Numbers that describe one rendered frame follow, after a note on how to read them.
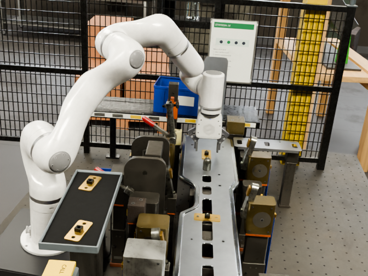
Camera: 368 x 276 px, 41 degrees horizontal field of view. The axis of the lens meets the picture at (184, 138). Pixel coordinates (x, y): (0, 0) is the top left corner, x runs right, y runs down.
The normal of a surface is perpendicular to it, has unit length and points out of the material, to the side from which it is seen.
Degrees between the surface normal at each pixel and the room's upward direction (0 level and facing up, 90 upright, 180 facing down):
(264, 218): 90
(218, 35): 90
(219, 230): 0
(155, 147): 0
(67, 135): 67
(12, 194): 0
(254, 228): 90
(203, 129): 90
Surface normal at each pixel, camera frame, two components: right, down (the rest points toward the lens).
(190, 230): 0.06, -0.91
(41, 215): -0.11, 0.43
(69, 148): 0.79, 0.04
